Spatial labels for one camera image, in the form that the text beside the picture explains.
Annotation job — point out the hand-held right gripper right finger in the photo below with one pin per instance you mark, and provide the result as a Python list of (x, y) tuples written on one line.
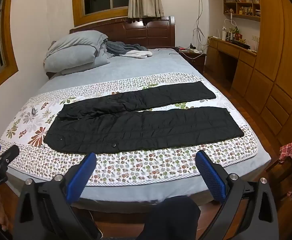
[(211, 177)]

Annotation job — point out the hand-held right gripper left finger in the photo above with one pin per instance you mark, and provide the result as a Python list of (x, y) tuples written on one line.
[(83, 173)]

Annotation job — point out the black quilted pants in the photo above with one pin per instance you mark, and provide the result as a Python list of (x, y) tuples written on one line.
[(141, 132)]

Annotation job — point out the small dark clip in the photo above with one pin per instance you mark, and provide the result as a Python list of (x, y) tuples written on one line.
[(33, 111)]

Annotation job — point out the person's dark trouser leg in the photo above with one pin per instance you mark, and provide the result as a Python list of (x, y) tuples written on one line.
[(171, 217)]

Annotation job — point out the floral patterned quilt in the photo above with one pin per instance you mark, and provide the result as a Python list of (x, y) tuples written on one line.
[(141, 165)]

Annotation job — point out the wooden chair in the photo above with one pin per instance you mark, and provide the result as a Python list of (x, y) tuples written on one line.
[(278, 170)]

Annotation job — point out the red plaid cloth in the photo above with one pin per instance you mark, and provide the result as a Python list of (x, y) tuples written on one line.
[(288, 151)]

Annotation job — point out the grey pillow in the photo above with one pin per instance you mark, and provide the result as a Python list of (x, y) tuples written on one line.
[(75, 42), (83, 66)]

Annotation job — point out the wooden desk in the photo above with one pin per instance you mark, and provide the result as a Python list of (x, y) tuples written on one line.
[(236, 62)]

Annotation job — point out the dark wooden nightstand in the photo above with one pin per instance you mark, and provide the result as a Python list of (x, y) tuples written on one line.
[(193, 57)]

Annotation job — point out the bed with grey sheet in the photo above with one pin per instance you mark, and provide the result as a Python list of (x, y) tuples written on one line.
[(148, 65)]

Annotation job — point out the white fleece towel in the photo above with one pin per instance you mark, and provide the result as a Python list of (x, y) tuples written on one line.
[(139, 54)]

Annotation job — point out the dark grey blanket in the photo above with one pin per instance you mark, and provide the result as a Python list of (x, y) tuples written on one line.
[(125, 47)]

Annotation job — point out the black flat device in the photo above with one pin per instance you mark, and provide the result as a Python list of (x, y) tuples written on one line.
[(239, 45)]

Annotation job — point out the wooden wardrobe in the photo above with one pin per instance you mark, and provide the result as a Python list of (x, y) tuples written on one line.
[(278, 55)]

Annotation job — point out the white desk lamp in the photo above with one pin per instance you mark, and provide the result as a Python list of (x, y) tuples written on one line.
[(229, 25)]

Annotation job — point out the dark wooden headboard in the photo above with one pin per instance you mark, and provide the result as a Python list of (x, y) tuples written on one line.
[(148, 30)]

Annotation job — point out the wooden wall shelf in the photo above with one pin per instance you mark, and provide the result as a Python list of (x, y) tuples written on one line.
[(243, 3)]

